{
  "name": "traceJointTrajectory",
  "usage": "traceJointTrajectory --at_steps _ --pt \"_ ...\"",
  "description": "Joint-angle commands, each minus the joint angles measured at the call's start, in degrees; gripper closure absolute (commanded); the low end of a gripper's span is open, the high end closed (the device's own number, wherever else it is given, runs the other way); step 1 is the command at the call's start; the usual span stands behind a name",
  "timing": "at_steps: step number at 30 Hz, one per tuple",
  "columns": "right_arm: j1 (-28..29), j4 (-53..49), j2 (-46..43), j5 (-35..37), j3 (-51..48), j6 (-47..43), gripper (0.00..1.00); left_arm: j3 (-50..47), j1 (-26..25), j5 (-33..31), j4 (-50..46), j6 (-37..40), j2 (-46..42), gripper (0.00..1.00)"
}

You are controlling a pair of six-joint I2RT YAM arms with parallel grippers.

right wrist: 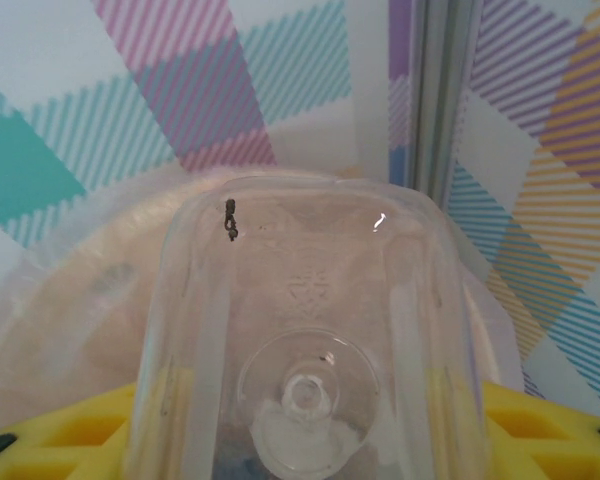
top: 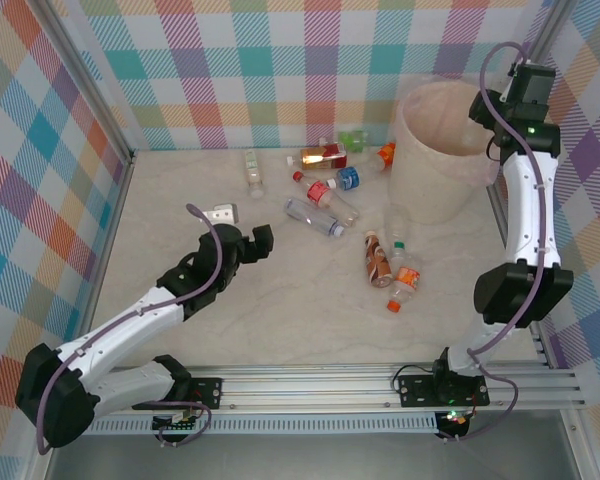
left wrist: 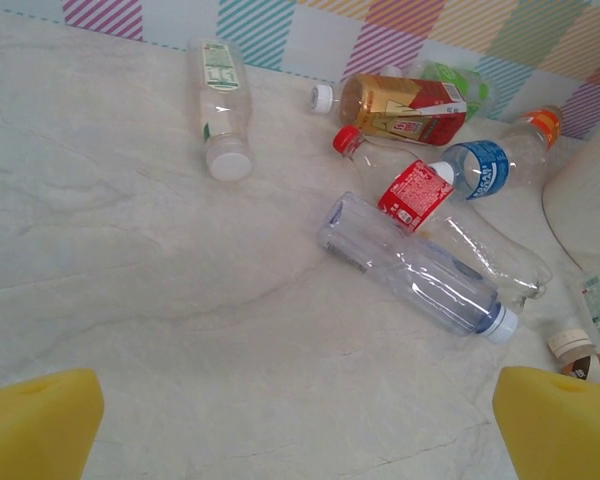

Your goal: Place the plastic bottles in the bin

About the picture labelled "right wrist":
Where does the round cream waste bin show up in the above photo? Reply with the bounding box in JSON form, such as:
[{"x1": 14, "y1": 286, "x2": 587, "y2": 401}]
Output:
[{"x1": 0, "y1": 167, "x2": 531, "y2": 441}]

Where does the clear bottle white label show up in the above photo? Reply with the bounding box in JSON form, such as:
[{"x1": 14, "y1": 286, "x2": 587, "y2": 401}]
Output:
[{"x1": 128, "y1": 169, "x2": 492, "y2": 480}]

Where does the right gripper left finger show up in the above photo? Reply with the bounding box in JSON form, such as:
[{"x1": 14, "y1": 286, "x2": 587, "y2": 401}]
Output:
[{"x1": 0, "y1": 381, "x2": 142, "y2": 480}]

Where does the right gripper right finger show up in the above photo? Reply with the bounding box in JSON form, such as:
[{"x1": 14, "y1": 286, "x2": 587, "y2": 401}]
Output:
[{"x1": 483, "y1": 381, "x2": 600, "y2": 480}]

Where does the right aluminium frame post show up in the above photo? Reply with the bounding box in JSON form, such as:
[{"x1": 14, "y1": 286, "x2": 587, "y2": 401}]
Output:
[{"x1": 408, "y1": 0, "x2": 477, "y2": 201}]

